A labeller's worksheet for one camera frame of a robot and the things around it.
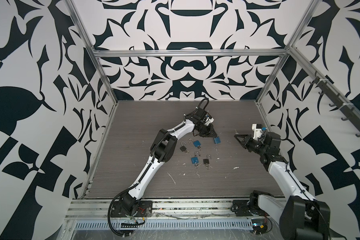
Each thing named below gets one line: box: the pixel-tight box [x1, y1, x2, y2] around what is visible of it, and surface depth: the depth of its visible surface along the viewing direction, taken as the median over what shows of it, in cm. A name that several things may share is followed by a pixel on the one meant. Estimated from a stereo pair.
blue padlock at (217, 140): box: [213, 136, 222, 144], surface depth 99 cm
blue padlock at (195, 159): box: [191, 151, 201, 164], surface depth 91 cm
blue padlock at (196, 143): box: [188, 138, 201, 148], surface depth 99 cm
